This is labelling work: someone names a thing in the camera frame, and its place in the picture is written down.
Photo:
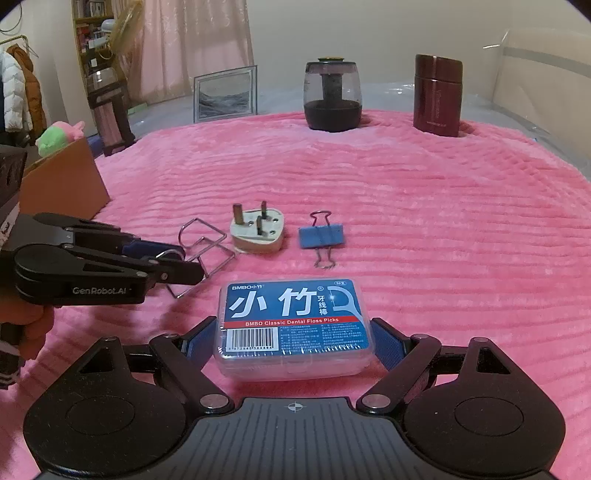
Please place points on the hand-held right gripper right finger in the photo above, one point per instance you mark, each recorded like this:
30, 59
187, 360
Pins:
388, 344

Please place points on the person's left hand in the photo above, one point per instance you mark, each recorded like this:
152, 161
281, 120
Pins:
34, 325

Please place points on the maroon thermos flask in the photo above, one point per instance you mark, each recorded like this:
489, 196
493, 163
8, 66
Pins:
436, 101

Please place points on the white three-pin plug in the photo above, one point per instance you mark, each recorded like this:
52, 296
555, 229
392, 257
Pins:
258, 235

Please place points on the pink ribbed blanket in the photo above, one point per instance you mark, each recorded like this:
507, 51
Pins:
415, 230

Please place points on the blue dental floss box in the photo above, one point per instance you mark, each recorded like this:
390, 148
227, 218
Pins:
291, 323

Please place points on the dark glass jar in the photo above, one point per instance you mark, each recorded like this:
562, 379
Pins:
332, 106

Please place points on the brown cardboard box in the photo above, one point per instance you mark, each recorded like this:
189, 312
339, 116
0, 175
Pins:
69, 184

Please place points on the blue binder clip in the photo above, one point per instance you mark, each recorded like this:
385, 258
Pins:
322, 237

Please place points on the wooden bookshelf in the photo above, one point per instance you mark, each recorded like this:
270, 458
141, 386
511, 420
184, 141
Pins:
87, 27

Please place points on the orange jacket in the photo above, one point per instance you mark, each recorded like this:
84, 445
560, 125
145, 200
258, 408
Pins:
33, 92

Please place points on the standing fan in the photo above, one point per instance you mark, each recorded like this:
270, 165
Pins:
124, 32

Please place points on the silver picture frame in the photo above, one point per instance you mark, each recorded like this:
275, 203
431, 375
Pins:
226, 97

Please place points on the clear plastic cover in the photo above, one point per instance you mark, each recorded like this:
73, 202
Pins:
545, 92

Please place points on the green and pink plush toy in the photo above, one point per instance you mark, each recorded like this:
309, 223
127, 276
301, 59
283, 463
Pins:
53, 141

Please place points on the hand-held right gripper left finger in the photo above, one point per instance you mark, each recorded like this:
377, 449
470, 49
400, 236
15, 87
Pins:
205, 339

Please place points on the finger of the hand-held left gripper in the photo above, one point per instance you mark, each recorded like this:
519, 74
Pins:
147, 249
180, 273

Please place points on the pink curtain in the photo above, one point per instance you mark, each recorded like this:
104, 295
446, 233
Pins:
194, 46

